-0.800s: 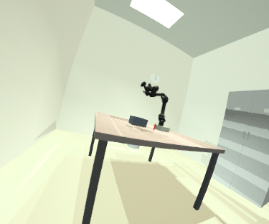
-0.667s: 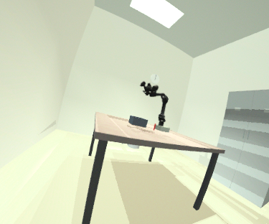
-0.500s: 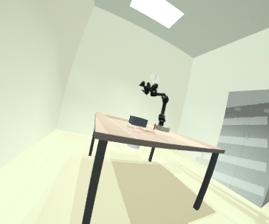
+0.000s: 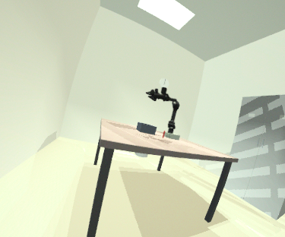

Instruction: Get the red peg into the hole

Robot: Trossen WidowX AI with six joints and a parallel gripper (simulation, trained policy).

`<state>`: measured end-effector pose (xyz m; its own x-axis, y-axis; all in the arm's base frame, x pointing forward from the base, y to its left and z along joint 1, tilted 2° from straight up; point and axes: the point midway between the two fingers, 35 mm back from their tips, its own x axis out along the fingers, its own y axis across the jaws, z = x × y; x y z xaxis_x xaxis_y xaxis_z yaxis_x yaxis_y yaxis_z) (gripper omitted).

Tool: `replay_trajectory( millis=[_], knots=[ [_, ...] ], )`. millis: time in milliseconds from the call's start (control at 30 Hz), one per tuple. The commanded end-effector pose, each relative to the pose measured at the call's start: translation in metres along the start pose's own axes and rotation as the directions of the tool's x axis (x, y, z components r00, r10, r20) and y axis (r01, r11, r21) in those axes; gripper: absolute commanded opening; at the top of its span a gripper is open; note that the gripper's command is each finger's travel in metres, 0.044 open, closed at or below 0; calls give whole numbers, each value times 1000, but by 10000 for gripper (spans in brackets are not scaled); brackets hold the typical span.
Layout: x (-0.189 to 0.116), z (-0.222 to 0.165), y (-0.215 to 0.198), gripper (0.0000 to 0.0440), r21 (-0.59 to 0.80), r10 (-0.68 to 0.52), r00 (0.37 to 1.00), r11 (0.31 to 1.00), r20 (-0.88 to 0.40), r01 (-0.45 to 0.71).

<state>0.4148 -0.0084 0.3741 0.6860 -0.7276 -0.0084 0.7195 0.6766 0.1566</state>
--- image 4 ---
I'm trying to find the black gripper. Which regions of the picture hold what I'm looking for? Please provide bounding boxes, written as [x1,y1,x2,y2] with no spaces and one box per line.
[146,90,160,101]

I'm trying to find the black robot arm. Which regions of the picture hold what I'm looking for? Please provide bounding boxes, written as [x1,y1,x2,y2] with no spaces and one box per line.
[155,87,179,134]

